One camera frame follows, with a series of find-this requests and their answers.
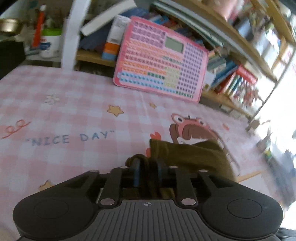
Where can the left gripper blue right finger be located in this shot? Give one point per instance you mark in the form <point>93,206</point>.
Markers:
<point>177,178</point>

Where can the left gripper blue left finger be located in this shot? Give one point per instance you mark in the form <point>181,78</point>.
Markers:
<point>127,176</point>

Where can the brown velvet garment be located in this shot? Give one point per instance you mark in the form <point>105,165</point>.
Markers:
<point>206,155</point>

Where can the pink checkered cartoon desk mat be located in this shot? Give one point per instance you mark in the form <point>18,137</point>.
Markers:
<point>56,124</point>

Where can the colourful crystal flower ornament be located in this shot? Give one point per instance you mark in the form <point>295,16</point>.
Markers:
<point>245,95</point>

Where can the pink keyboard learning tablet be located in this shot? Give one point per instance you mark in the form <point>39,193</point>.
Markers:
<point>154,58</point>

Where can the red thick dictionary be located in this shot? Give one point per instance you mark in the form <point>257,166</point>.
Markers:
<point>242,72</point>

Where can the orange blue white box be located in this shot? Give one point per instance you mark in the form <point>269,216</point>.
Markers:
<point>115,37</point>

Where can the white tub with green lid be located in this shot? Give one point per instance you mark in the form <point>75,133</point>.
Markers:
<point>50,43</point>

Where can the leaning white paperback book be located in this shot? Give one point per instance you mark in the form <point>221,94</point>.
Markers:
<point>106,16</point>

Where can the white wooden bookshelf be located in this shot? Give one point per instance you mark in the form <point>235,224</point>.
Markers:
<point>206,25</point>

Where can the red tassel ornament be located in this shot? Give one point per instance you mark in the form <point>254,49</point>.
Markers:
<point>40,20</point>

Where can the brass round tin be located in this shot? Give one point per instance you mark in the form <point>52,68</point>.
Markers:
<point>12,26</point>

